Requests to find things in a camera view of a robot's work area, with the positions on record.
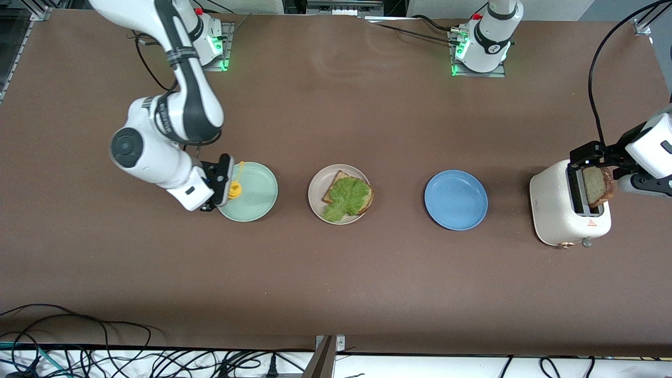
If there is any yellow mustard squeeze bottle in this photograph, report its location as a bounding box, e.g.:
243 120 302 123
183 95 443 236
227 161 245 201

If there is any brown bread slice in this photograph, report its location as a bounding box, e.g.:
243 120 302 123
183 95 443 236
322 170 375 216
582 164 615 207

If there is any green lettuce leaf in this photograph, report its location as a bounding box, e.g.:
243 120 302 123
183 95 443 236
321 177 371 223

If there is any green plate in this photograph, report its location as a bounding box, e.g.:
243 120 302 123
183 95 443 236
216 162 279 223

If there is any beige plate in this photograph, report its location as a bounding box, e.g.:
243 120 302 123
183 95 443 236
308 164 373 226

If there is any blue plate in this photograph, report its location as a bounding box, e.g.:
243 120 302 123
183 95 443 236
424 170 489 232

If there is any white two-slot toaster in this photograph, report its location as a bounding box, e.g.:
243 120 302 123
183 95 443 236
529 159 613 249

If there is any aluminium profile bar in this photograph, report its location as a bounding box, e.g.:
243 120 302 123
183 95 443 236
633 0 672 36

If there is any black equipment box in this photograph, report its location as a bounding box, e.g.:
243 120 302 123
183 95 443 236
282 0 386 16

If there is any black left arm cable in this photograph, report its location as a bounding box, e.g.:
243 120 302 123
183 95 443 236
587 0 672 148

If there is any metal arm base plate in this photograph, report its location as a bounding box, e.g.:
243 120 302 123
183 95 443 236
202 21 235 72
449 29 508 79

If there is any long black looped cable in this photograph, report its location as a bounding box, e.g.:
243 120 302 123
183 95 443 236
0 303 154 378

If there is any metal table clamp bracket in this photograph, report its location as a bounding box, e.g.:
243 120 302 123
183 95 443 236
302 334 347 378

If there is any thin black cable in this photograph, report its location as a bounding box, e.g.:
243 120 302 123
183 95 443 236
362 15 466 47

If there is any aluminium frame rail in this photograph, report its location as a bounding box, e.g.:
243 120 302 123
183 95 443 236
0 5 53 103

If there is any teal cable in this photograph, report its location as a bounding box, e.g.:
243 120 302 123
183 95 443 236
0 341 69 378

